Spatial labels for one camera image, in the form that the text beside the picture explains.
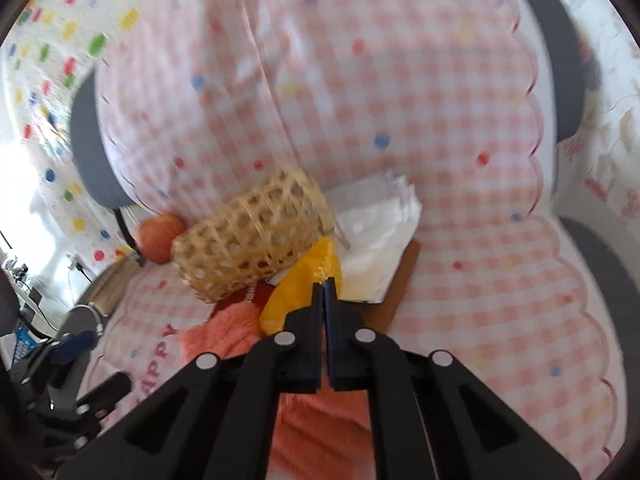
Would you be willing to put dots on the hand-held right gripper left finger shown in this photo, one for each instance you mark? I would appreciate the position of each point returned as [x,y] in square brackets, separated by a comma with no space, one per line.
[310,340]

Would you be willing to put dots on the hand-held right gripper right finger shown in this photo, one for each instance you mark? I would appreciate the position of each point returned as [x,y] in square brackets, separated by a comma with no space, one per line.
[334,340]

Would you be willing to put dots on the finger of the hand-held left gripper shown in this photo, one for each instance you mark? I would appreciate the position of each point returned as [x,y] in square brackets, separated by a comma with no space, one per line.
[75,345]
[107,390]

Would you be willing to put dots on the yellow-orange wedge item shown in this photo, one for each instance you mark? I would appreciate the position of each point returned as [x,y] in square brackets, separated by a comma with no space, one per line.
[290,295]

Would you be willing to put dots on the orange plush cloth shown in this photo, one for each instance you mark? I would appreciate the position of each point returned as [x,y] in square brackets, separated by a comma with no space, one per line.
[225,325]

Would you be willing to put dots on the white tissue pack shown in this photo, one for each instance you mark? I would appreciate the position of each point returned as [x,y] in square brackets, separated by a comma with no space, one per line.
[380,230]

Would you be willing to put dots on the woven bamboo basket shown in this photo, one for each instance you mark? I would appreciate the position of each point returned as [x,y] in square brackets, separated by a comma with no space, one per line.
[240,240]

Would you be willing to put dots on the red apple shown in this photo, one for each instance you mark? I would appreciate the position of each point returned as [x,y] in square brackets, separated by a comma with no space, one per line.
[155,240]

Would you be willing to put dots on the pink checkered dotted cloth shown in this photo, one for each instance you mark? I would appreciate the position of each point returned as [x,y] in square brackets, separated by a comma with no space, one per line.
[400,85]

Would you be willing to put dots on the balloon print sheet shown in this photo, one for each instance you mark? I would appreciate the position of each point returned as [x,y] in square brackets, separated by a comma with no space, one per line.
[75,20]

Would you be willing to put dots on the floral print cloth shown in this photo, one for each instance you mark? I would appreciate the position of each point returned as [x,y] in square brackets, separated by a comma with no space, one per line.
[615,135]

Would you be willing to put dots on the grey office chair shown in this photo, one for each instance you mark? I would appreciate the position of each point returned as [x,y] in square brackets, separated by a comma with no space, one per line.
[560,60]

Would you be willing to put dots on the white wall charger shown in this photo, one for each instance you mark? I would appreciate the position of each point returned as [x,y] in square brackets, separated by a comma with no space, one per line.
[75,261]

